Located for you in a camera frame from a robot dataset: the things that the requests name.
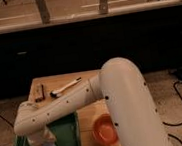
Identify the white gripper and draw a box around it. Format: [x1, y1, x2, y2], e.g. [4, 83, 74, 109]
[27, 127, 57, 146]

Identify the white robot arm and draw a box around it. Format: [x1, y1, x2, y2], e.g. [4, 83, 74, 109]
[14, 57, 173, 146]

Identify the brown wooden block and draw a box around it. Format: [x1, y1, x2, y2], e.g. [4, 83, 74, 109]
[34, 84, 45, 103]

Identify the orange bowl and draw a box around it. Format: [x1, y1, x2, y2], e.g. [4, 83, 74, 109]
[92, 114, 118, 146]

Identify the wooden frame post left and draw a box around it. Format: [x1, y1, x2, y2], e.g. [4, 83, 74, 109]
[35, 0, 50, 24]

